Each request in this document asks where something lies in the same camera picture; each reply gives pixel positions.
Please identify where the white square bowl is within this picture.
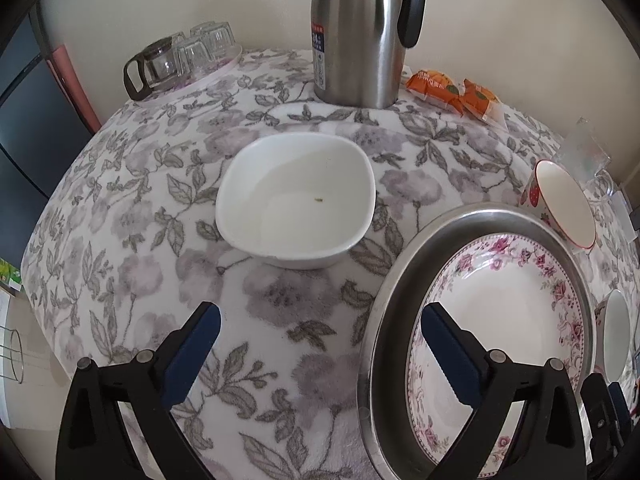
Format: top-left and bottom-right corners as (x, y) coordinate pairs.
(216, 132), (377, 271)

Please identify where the orange snack packet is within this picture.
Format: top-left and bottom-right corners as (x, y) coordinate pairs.
(457, 78), (504, 124)
(405, 69), (463, 111)

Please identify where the clear glass mug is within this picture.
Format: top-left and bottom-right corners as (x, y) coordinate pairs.
(560, 117), (617, 203)

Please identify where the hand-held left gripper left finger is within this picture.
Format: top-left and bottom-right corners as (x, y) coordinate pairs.
(56, 301), (222, 480)

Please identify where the dark cabinet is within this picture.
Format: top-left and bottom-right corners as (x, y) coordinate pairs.
(0, 15), (101, 271)

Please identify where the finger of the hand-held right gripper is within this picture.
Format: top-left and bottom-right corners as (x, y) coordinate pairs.
(580, 372), (630, 480)

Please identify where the green box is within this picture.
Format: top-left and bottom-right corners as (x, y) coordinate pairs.
(0, 259), (23, 288)

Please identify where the round floral rim plate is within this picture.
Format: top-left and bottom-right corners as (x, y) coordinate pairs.
(406, 233), (587, 480)

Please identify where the round steel tray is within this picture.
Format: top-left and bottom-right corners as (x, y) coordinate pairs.
(357, 203), (598, 480)

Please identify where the stainless steel thermos jug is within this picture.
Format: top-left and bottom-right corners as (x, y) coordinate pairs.
(310, 0), (428, 110)

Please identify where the grey floral blanket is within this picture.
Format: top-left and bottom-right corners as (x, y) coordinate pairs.
(21, 49), (640, 480)

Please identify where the clear plastic tray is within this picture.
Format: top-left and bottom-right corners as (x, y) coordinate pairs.
(145, 45), (244, 108)

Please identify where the pink board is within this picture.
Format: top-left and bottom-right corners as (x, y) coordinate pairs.
(45, 44), (103, 133)

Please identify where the wire rack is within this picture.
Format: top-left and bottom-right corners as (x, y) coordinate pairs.
(0, 329), (26, 385)

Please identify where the small white bowl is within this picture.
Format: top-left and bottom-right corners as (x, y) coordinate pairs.
(595, 289), (632, 385)

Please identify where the glass teapot black handle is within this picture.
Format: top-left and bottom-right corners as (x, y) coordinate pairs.
(123, 37), (183, 101)

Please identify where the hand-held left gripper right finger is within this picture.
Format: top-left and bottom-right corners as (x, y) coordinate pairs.
(421, 302), (587, 480)

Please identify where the small glass cup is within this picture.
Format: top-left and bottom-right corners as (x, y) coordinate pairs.
(176, 35), (213, 81)
(202, 21), (237, 63)

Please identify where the strawberry print bowl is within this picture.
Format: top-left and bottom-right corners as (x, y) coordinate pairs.
(519, 159), (598, 251)

